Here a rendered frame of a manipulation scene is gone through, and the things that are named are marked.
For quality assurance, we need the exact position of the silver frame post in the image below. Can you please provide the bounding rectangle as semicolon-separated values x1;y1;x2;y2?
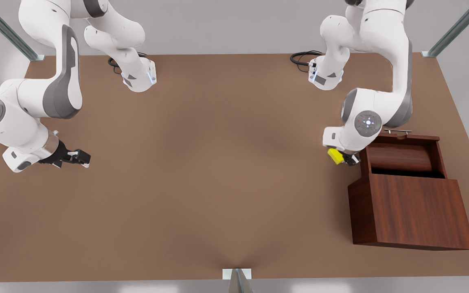
421;0;469;58
0;0;45;62
222;268;254;293

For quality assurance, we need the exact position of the wooden drawer with silver handle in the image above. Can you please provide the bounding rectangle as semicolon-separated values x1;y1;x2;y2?
358;129;448;179

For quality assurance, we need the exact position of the dark wooden drawer cabinet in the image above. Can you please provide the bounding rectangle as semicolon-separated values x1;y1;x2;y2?
347;173;469;251

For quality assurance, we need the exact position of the black cable loop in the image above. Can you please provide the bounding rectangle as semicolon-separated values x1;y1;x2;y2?
290;50;324;74
107;52;148;76

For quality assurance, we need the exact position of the yellow square block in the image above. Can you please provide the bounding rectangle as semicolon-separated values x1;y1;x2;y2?
327;148;345;165

